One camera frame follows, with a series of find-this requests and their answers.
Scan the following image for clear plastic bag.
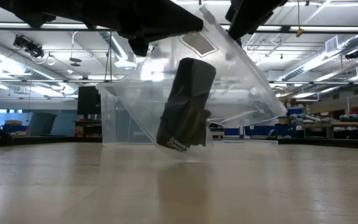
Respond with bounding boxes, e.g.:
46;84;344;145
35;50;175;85
119;4;288;155

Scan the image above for wooden workbench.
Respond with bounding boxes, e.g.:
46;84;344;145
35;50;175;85
303;121;358;139

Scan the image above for dark grey trash bin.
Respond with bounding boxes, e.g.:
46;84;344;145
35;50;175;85
26;111;58;136

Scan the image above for silver ceiling air duct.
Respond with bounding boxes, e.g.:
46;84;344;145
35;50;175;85
98;30;130;62

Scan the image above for grey wrapped bundle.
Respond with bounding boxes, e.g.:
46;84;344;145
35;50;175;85
339;113;358;123
289;112;338;125

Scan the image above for clear plastic storage bin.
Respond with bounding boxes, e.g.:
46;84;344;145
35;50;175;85
96;81;213;147

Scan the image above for black overhead frame bar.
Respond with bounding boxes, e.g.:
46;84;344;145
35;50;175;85
0;21;358;34

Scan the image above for thin black hanging cables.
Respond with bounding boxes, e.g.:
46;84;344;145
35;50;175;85
104;29;113;82

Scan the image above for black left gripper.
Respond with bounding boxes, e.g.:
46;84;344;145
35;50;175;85
0;0;150;57

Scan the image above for white ceiling air vent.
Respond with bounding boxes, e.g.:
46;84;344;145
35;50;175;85
324;35;341;54

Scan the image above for black monitor screen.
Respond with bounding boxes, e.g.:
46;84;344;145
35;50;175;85
77;86;102;115

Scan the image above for black ceiling camera cluster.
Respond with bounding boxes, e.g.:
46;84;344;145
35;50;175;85
12;34;45;59

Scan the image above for blue storage bin shelf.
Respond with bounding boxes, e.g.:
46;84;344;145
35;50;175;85
224;107;305;138

